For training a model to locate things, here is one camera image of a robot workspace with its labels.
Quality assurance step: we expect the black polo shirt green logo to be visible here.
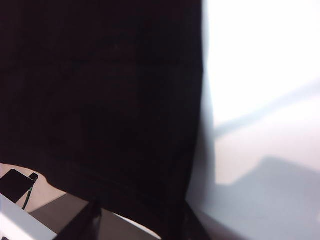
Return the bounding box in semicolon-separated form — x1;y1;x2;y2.
0;0;216;240

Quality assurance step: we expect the green cable black plug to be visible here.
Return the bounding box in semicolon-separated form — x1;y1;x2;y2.
21;172;40;211

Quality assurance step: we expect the flat black box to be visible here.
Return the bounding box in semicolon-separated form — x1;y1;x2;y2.
0;168;32;204

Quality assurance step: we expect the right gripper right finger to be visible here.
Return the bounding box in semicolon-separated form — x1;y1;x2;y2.
174;199;212;240

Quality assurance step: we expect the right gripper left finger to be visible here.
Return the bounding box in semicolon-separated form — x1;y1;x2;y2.
56;199;103;240

